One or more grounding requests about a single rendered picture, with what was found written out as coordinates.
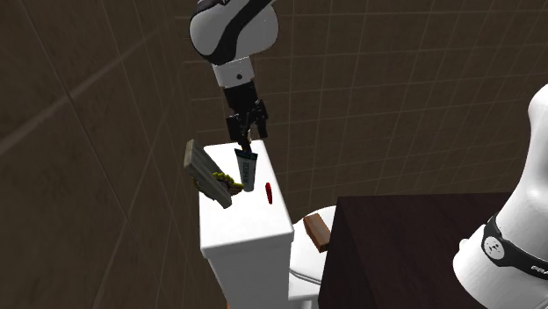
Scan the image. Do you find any white toilet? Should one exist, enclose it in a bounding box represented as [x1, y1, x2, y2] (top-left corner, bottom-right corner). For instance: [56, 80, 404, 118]
[198, 139, 339, 309]

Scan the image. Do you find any white toothpaste tube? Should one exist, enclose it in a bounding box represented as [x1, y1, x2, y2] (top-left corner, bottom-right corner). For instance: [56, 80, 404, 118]
[234, 147, 259, 193]

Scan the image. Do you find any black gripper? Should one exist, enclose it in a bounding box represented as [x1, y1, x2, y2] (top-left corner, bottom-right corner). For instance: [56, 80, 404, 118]
[221, 79, 270, 154]

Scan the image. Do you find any green yellow toy figure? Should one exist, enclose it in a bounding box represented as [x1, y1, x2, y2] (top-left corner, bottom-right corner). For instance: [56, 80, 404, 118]
[192, 171, 247, 198]

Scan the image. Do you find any grey flat box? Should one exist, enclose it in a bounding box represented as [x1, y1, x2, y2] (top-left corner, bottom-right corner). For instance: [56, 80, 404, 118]
[183, 139, 234, 211]

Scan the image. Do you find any brown rectangular block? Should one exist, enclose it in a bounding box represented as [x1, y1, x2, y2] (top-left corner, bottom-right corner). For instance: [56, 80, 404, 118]
[302, 212, 332, 254]

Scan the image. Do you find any dark brown robot stand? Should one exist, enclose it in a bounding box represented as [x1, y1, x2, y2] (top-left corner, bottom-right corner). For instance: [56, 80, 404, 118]
[318, 192, 515, 309]

